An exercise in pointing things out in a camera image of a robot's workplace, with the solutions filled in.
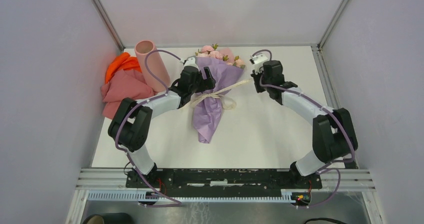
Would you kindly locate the black round object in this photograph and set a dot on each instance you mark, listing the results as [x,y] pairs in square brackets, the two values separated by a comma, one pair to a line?
[109,218]

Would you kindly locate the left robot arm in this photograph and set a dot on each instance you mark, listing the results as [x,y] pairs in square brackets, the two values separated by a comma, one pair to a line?
[130,125]

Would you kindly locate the cream printed ribbon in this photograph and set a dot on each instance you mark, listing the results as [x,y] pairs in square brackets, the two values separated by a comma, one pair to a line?
[227,102]

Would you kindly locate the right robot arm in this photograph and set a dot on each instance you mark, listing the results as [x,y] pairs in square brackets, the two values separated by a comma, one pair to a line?
[333,135]

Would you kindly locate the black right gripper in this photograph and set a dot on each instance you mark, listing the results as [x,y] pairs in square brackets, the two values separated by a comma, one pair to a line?
[259,88]

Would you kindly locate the pink cloth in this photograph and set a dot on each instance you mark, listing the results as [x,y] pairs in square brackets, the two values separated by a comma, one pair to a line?
[124,84]

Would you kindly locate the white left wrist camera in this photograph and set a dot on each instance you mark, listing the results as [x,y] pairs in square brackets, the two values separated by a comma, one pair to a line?
[191,61]

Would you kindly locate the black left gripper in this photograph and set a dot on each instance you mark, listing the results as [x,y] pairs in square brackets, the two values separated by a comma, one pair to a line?
[206,84]

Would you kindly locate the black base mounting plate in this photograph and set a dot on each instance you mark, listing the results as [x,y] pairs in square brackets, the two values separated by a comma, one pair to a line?
[229,183]

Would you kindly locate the purple paper flower bouquet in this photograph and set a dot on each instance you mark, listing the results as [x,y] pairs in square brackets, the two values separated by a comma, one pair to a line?
[208,106]

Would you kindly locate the pink cylindrical vase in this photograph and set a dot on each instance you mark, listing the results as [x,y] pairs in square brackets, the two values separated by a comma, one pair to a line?
[151,64]

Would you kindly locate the orange cloth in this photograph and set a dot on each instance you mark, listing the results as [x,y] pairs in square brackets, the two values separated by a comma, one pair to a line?
[124,62]

